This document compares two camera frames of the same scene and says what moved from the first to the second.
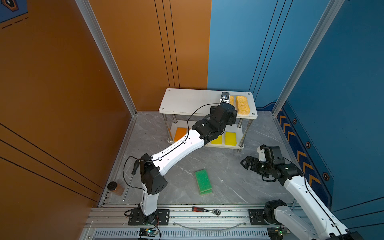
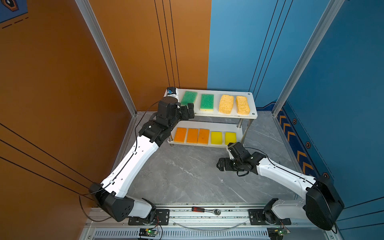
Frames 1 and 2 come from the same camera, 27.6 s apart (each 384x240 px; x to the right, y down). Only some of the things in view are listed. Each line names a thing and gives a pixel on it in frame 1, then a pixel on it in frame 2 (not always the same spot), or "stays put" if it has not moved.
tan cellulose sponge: (242, 106) stays put
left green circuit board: (149, 232) stays put
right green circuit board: (277, 233) stays put
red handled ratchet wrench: (216, 212) stays put
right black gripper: (253, 167) to (226, 168)
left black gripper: (232, 118) to (184, 116)
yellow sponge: (218, 141) stays put
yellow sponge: (230, 138) stays put
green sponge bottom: (207, 191) to (189, 97)
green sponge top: (203, 180) to (207, 102)
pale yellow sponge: (180, 133) stays put
